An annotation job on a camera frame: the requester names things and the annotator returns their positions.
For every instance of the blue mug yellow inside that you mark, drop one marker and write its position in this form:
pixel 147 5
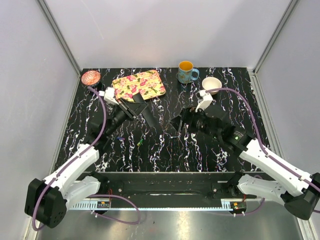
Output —
pixel 187 73

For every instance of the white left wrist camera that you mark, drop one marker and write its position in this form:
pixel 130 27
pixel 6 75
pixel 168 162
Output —
pixel 109 96

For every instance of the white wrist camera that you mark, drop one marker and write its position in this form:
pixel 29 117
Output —
pixel 109 96
pixel 204 100

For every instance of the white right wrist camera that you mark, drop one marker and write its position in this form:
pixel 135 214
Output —
pixel 204 100

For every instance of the floral rectangular tray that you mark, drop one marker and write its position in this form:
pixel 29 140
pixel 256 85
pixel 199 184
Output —
pixel 148 84

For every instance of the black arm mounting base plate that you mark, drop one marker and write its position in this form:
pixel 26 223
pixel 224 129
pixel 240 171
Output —
pixel 205 184

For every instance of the slotted aluminium cable duct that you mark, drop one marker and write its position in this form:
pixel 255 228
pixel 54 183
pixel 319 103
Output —
pixel 193 203

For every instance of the black remote control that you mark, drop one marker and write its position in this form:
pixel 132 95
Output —
pixel 149 118

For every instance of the red patterned bowl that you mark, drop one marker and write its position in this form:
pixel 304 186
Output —
pixel 91 77

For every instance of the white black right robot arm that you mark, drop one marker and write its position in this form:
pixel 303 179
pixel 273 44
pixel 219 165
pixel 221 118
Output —
pixel 297 190

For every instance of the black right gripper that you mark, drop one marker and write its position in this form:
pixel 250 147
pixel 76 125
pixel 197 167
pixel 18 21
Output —
pixel 189 115

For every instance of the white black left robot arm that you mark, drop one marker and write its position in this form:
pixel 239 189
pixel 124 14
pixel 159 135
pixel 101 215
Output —
pixel 49 199

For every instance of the cream white bowl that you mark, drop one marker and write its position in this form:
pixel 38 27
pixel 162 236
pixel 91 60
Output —
pixel 210 83

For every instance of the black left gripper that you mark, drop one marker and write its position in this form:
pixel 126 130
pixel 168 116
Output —
pixel 137 108

